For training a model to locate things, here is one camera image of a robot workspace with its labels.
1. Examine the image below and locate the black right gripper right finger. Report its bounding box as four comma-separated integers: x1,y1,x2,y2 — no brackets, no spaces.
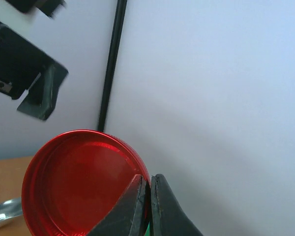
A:
149,174,202,236

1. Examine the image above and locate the black enclosure frame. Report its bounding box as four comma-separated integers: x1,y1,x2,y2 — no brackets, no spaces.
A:
97,0,127,132

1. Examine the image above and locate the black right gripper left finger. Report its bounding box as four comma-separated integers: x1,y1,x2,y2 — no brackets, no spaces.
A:
88,175,148,236

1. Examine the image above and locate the red jar lid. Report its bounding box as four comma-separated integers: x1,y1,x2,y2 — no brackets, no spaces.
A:
21,129,150,236

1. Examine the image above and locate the silver metal scoop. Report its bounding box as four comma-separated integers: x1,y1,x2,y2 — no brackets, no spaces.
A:
0,197,23,227

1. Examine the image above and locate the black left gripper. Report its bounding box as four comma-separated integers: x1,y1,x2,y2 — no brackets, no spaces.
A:
0,22,68,120

